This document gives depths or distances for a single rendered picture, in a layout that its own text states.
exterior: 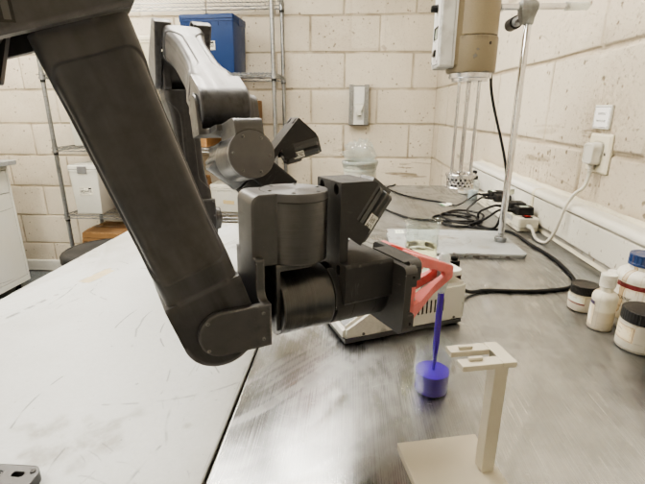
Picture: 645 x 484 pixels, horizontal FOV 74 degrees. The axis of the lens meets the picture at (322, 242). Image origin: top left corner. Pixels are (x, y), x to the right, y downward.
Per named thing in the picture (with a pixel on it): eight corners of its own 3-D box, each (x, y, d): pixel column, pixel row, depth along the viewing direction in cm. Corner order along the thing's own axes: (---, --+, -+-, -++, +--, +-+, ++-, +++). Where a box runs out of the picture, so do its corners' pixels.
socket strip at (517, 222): (516, 231, 115) (519, 216, 114) (476, 202, 153) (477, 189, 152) (537, 232, 115) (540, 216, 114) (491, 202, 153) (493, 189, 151)
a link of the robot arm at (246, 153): (291, 176, 52) (280, 74, 51) (222, 181, 48) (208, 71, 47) (258, 181, 63) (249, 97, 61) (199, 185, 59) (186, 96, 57)
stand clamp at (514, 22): (466, 24, 89) (468, -4, 88) (454, 34, 100) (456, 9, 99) (589, 22, 88) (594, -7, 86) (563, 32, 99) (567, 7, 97)
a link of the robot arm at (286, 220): (300, 178, 41) (169, 184, 35) (347, 193, 33) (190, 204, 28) (299, 292, 44) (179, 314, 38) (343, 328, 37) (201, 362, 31)
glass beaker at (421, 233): (414, 277, 62) (418, 222, 60) (394, 264, 67) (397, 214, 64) (448, 271, 64) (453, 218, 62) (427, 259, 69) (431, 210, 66)
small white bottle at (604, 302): (615, 328, 64) (628, 275, 62) (606, 335, 62) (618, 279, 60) (591, 320, 67) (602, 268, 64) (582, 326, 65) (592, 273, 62)
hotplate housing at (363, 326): (344, 348, 59) (345, 295, 57) (313, 308, 71) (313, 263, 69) (475, 322, 66) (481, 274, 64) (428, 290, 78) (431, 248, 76)
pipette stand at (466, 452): (428, 524, 34) (441, 386, 30) (396, 449, 41) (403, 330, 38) (521, 511, 35) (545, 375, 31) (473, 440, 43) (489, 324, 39)
